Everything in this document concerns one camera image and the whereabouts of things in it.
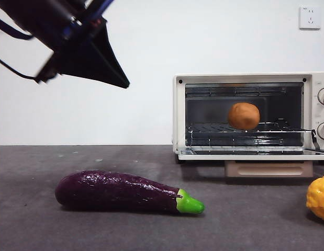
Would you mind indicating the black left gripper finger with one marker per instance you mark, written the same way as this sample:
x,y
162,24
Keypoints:
x,y
85,65
106,49

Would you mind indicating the brown round potato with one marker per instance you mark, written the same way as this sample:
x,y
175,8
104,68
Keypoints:
x,y
244,116

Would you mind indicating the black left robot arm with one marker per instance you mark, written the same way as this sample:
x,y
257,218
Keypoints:
x,y
38,13

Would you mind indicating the cream toaster oven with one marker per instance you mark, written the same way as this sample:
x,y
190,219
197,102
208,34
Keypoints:
x,y
179,115

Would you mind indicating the purple eggplant with green stem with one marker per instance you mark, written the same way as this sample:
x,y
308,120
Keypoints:
x,y
112,193

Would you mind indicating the yellow bumpy vegetable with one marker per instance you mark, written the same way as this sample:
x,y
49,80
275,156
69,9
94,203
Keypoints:
x,y
318,198

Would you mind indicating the white wall socket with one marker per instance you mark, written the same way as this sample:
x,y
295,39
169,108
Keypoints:
x,y
309,18

